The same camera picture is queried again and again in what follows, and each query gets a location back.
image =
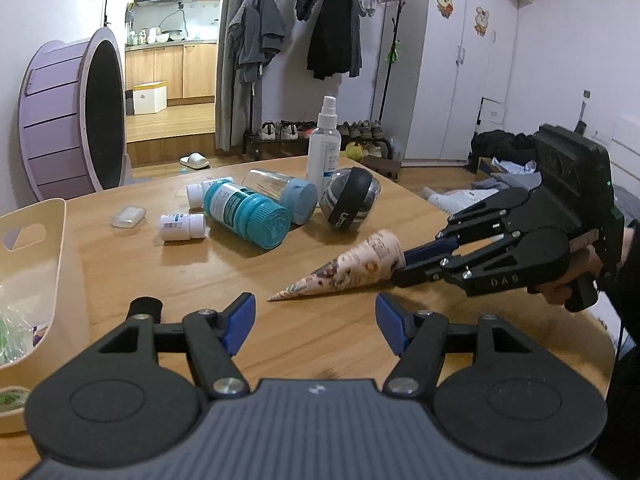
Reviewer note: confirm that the teal plastic bottle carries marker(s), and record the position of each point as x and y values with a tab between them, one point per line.
240	210

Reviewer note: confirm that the clear bottle light blue cap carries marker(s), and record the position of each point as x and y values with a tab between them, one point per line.
300	200

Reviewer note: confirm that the black and silver round jar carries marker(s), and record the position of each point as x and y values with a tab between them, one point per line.
350	200

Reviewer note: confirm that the yellow plush toy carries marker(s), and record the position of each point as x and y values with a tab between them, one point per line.
352	150

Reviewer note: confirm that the grey curtain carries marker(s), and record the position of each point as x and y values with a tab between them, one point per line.
227	85

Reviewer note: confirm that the black hanging jacket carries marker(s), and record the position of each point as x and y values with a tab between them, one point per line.
335	35

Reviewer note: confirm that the white bottle teal label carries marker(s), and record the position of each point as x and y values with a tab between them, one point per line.
197	192

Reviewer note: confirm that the black bag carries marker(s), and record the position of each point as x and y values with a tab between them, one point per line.
500	145

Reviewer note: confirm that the white cloth pile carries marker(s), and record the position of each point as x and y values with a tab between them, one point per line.
460	199

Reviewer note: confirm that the grey hanging garment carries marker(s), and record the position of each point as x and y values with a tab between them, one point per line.
260	35

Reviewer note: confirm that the wooden kitchen base cabinets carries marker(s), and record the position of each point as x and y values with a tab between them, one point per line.
170	70

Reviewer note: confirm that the small white pill bottle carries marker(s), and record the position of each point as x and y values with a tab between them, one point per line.
180	227

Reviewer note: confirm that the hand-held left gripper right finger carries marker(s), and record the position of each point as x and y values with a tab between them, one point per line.
392	322

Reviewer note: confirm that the person's right hand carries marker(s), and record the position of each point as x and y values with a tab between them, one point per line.
586	264

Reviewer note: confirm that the small translucent plastic box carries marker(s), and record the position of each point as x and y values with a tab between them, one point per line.
129	216

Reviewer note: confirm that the green hanging item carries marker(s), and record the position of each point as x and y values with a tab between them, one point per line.
394	52

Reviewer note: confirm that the clear plastic bag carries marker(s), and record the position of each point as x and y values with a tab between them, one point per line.
20	325

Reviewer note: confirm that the printed paper cone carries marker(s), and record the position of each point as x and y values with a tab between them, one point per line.
350	267

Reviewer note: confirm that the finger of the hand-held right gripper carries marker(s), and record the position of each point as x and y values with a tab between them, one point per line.
430	253
415	272

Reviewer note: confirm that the brown floor box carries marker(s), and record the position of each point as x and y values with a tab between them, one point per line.
382	166

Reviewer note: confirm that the white wardrobe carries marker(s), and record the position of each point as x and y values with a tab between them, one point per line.
450	85

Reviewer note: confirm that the row of shoes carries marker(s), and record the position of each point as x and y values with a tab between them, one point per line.
280	131

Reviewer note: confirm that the cream plastic basket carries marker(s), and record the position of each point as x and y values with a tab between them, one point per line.
60	270

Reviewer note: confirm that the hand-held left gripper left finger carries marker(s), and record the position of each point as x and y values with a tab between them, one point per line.
240	321

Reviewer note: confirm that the white spray bottle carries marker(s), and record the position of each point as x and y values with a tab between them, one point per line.
322	155

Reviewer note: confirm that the white storage box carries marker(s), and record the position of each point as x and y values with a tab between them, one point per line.
150	99

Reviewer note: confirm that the black clothes rack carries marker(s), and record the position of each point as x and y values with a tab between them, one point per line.
387	75

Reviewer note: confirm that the cartoon mouse wall sticker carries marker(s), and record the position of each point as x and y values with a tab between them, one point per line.
481	21
446	1

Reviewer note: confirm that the white slipper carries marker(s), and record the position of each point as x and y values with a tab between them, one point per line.
194	161

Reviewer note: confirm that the purple cat exercise wheel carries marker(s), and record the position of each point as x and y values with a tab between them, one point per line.
55	120

